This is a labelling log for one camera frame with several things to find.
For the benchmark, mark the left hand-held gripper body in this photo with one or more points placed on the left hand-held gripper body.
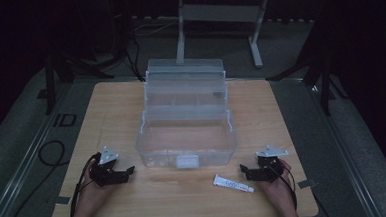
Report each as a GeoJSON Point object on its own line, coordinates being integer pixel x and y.
{"type": "Point", "coordinates": [106, 174]}

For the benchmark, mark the black metal stand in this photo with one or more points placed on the black metal stand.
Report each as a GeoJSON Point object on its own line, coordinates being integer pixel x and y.
{"type": "Point", "coordinates": [50, 86]}
{"type": "Point", "coordinates": [325, 88]}

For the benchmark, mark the person's left hand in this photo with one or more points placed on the person's left hand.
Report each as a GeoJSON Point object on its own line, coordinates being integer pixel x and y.
{"type": "Point", "coordinates": [92, 194]}

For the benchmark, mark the grey tape piece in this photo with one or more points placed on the grey tape piece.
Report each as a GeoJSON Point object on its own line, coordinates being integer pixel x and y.
{"type": "Point", "coordinates": [306, 183]}
{"type": "Point", "coordinates": [64, 200]}

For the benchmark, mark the clear plastic tiered storage box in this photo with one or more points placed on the clear plastic tiered storage box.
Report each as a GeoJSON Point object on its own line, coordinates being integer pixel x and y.
{"type": "Point", "coordinates": [186, 140]}

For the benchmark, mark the person's right hand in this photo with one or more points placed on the person's right hand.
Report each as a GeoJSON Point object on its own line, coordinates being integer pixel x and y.
{"type": "Point", "coordinates": [278, 189]}

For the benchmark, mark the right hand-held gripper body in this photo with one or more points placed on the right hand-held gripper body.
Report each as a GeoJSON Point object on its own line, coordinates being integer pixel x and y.
{"type": "Point", "coordinates": [267, 173]}

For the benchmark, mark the white tube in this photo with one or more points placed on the white tube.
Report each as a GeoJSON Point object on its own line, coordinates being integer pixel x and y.
{"type": "Point", "coordinates": [232, 184]}

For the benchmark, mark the white metal desk frame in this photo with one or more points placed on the white metal desk frame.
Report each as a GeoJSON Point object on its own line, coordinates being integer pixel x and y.
{"type": "Point", "coordinates": [222, 13]}

